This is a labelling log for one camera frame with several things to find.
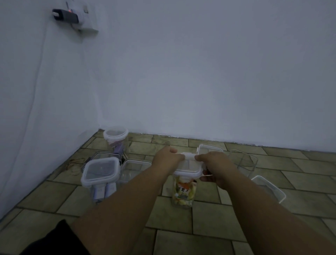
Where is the person's left hand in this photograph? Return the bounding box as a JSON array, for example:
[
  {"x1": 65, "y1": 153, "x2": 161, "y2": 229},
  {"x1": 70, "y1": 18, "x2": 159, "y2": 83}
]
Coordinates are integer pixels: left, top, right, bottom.
[{"x1": 152, "y1": 146, "x2": 186, "y2": 177}]

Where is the person's right hand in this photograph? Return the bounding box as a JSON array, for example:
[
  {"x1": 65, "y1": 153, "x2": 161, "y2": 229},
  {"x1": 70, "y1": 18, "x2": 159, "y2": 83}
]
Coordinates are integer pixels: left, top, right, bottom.
[{"x1": 194, "y1": 151, "x2": 238, "y2": 191}]

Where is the rectangular white-rimmed lid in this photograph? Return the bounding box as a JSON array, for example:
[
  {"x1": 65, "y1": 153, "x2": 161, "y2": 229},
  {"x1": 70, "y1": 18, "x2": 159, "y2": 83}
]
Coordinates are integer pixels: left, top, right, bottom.
[{"x1": 197, "y1": 143, "x2": 225, "y2": 158}]

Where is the small square white-rimmed lid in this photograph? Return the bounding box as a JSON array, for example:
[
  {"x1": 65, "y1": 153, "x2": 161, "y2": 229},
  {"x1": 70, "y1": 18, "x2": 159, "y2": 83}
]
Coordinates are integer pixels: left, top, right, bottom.
[{"x1": 173, "y1": 151, "x2": 205, "y2": 182}]

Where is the square clear plastic container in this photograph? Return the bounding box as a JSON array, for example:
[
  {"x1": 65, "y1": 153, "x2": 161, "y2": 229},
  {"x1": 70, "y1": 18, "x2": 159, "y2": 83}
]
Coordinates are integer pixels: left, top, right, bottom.
[{"x1": 227, "y1": 149, "x2": 259, "y2": 180}]

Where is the heap of colorful snack packets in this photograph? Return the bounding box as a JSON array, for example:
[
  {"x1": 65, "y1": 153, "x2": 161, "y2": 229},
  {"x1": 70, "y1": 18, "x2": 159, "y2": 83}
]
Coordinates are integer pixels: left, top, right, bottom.
[{"x1": 173, "y1": 176, "x2": 198, "y2": 206}]

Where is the low square clear container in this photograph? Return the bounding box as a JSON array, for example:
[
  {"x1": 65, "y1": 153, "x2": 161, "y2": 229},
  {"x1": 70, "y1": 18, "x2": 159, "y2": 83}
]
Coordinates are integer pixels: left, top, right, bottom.
[{"x1": 117, "y1": 159, "x2": 152, "y2": 190}]

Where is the tall clear jar with snacks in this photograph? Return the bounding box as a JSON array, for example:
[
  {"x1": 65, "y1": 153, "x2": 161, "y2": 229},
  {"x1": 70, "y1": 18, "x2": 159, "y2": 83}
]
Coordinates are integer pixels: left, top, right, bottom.
[{"x1": 171, "y1": 157, "x2": 203, "y2": 210}]

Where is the shallow rectangular clear container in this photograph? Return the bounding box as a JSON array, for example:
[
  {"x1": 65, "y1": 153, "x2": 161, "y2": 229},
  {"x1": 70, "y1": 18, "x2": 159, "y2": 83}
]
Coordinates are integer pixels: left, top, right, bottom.
[{"x1": 251, "y1": 175, "x2": 286, "y2": 204}]

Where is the clear container black clip lid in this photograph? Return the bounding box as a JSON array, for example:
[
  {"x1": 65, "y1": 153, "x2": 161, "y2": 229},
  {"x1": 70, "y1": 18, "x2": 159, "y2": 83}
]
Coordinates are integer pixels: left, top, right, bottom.
[{"x1": 89, "y1": 152, "x2": 123, "y2": 165}]

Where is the large white-rimmed lid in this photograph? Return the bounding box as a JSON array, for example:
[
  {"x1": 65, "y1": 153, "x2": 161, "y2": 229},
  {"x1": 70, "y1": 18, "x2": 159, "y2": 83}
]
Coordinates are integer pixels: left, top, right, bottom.
[{"x1": 80, "y1": 157, "x2": 120, "y2": 188}]

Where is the large tall clear container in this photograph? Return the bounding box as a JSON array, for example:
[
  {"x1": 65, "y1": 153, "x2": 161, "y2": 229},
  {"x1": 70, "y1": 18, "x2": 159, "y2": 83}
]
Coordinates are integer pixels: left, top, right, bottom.
[{"x1": 82, "y1": 157, "x2": 120, "y2": 203}]

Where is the person's right forearm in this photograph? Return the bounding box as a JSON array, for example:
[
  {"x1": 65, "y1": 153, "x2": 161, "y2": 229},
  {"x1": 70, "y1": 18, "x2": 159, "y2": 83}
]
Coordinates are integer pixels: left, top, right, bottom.
[{"x1": 222, "y1": 169, "x2": 336, "y2": 255}]

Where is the person's left forearm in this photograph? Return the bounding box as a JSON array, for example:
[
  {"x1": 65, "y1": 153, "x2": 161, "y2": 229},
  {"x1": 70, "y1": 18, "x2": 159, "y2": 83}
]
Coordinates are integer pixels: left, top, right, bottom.
[{"x1": 69, "y1": 163, "x2": 174, "y2": 255}]

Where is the person's black clothing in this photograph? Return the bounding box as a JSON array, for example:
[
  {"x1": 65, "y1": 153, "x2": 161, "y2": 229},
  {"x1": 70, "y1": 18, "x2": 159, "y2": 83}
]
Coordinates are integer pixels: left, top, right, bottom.
[{"x1": 20, "y1": 219, "x2": 91, "y2": 255}]

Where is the black wall-mounted device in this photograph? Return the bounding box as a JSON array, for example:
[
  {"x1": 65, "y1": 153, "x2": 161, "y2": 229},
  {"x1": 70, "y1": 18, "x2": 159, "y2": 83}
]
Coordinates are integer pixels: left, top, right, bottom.
[{"x1": 52, "y1": 8, "x2": 80, "y2": 24}]

